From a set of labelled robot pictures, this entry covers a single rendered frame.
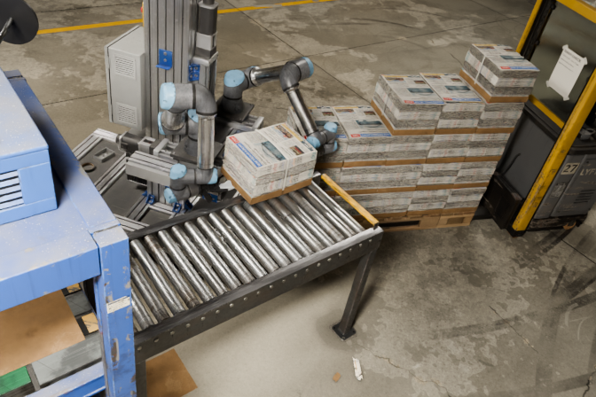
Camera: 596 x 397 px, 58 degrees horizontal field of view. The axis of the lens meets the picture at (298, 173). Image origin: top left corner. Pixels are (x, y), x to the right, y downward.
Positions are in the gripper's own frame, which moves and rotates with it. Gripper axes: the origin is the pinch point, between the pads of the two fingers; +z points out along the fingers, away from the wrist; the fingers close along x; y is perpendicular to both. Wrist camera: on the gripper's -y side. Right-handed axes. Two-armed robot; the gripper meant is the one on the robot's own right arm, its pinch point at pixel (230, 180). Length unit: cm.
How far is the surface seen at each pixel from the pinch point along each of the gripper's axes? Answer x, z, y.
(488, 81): -22, 168, 38
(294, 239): -50, 5, -1
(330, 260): -67, 13, -3
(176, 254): -34, -47, -1
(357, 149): 0, 91, -6
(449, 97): -14, 145, 27
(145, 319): -59, -72, 0
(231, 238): -36.2, -21.2, -0.6
